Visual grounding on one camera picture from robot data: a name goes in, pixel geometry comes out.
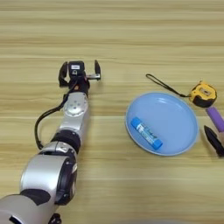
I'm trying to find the yellow black tape measure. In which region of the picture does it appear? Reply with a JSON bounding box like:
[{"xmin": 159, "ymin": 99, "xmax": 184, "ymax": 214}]
[{"xmin": 145, "ymin": 73, "xmax": 219, "ymax": 109}]

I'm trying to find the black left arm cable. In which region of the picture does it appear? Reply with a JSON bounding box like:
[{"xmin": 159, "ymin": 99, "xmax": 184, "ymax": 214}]
[{"xmin": 33, "ymin": 84, "xmax": 79, "ymax": 151}]

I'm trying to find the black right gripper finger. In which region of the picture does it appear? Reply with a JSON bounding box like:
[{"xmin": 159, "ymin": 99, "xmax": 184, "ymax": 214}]
[{"xmin": 203, "ymin": 124, "xmax": 224, "ymax": 158}]

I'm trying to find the blue glue stick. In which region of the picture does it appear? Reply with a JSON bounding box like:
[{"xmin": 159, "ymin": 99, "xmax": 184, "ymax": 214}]
[{"xmin": 129, "ymin": 116, "xmax": 164, "ymax": 151}]

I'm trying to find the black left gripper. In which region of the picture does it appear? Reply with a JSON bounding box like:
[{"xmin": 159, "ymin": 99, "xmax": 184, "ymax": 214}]
[{"xmin": 58, "ymin": 59, "xmax": 102, "ymax": 96}]

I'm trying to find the light blue round plate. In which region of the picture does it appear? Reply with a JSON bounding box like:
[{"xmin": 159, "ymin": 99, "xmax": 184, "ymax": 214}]
[{"xmin": 124, "ymin": 91, "xmax": 200, "ymax": 158}]

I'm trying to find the black box with white label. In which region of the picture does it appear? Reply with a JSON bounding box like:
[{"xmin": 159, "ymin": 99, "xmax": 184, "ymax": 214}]
[{"xmin": 67, "ymin": 59, "xmax": 87, "ymax": 78}]

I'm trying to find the black robot torso part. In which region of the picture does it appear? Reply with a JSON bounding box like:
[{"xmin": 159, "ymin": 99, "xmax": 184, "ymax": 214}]
[{"xmin": 47, "ymin": 212, "xmax": 63, "ymax": 224}]

